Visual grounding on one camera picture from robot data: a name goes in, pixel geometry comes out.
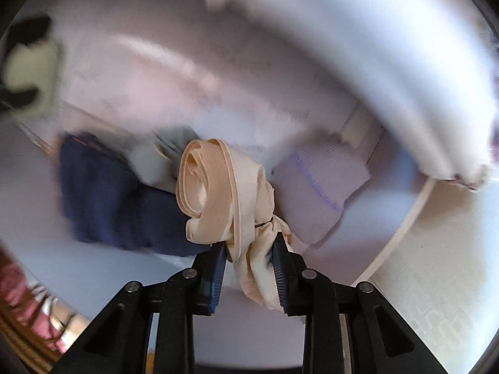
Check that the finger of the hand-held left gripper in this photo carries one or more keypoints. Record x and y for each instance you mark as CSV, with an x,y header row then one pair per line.
x,y
25,29
19,100

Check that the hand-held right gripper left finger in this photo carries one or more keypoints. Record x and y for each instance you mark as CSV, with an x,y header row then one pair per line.
x,y
216,276

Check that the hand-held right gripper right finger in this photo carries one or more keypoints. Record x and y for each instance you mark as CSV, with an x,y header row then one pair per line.
x,y
280,276

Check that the cream knit sock roll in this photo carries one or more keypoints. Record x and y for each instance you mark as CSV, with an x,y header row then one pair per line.
x,y
31,70

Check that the beige garment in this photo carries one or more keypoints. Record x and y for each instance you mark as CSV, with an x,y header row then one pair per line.
x,y
210,187

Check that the lilac sock roll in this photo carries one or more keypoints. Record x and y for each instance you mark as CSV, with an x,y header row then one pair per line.
x,y
315,187

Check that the grey cloth bundle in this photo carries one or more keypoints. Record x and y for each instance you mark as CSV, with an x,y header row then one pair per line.
x,y
156,156

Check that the glossy printed paper sheets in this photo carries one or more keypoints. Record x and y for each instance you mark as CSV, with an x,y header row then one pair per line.
x,y
128,85

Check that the navy lace underwear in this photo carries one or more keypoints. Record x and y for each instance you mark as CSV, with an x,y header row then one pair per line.
x,y
109,202

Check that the red blanket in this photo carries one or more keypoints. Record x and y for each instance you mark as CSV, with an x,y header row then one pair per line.
x,y
15,288

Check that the white embroidered cloth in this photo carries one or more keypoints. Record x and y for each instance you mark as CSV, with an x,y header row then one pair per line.
x,y
370,46

